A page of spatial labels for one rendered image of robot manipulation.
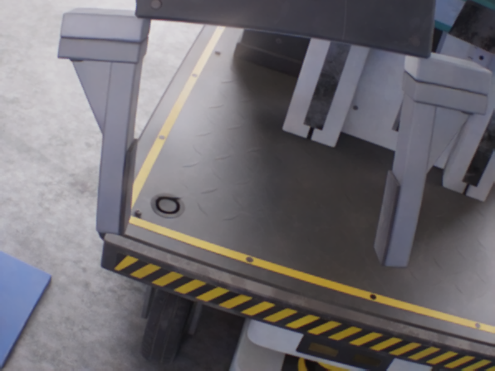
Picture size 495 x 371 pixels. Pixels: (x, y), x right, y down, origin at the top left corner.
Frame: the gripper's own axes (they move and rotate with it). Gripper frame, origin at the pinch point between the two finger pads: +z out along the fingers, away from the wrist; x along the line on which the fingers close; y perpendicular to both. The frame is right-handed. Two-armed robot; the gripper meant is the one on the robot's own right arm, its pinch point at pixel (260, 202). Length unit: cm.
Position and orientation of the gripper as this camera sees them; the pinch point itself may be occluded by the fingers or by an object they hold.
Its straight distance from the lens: 38.2
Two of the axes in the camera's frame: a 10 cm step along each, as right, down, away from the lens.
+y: 0.1, -2.8, 9.6
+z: -1.3, 9.5, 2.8
